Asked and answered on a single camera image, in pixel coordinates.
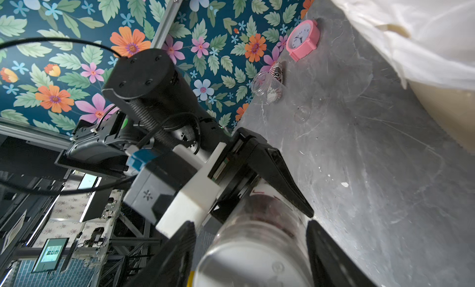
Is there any cream ribbed trash bin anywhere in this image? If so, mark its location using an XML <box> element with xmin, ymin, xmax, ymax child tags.
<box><xmin>409</xmin><ymin>81</ymin><xmax>475</xmax><ymax>155</ymax></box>

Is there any pink alarm clock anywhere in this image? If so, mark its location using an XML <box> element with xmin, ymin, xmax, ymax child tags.
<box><xmin>286</xmin><ymin>20</ymin><xmax>320</xmax><ymax>62</ymax></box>

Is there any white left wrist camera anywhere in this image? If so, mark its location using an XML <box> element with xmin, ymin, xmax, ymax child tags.
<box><xmin>124</xmin><ymin>142</ymin><xmax>226</xmax><ymax>238</ymax></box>

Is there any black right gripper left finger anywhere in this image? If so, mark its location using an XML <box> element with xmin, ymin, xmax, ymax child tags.
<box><xmin>126</xmin><ymin>221</ymin><xmax>197</xmax><ymax>287</ymax></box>

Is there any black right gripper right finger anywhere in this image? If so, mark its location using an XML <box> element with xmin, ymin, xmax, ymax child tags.
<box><xmin>306</xmin><ymin>220</ymin><xmax>376</xmax><ymax>287</ymax></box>

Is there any white plastic bin liner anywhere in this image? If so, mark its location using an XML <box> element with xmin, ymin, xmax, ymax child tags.
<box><xmin>331</xmin><ymin>0</ymin><xmax>475</xmax><ymax>91</ymax></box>

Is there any clear transparent jar lid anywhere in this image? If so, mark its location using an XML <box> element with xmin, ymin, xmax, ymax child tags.
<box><xmin>294</xmin><ymin>106</ymin><xmax>312</xmax><ymax>124</ymax></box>

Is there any striped flag pattern can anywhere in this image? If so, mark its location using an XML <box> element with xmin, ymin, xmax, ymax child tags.
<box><xmin>267</xmin><ymin>62</ymin><xmax>283</xmax><ymax>103</ymax></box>

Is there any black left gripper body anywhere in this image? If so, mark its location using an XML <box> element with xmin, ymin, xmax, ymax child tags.
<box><xmin>208</xmin><ymin>127</ymin><xmax>271</xmax><ymax>224</ymax></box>

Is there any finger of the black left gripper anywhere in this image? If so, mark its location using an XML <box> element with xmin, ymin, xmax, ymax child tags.
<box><xmin>256</xmin><ymin>144</ymin><xmax>314</xmax><ymax>218</ymax></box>

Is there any clear flower tea jar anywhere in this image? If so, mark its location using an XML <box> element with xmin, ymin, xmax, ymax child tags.
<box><xmin>251</xmin><ymin>72</ymin><xmax>283</xmax><ymax>104</ymax></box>

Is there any tablet screen in background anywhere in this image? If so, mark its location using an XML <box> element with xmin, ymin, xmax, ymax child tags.
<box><xmin>32</xmin><ymin>237</ymin><xmax>69</xmax><ymax>273</ymax></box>

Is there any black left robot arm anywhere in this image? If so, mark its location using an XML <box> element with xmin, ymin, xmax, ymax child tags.
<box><xmin>56</xmin><ymin>49</ymin><xmax>314</xmax><ymax>225</ymax></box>

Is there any clear jar with white lid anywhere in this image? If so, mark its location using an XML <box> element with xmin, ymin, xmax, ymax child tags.
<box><xmin>192</xmin><ymin>179</ymin><xmax>314</xmax><ymax>287</ymax></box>

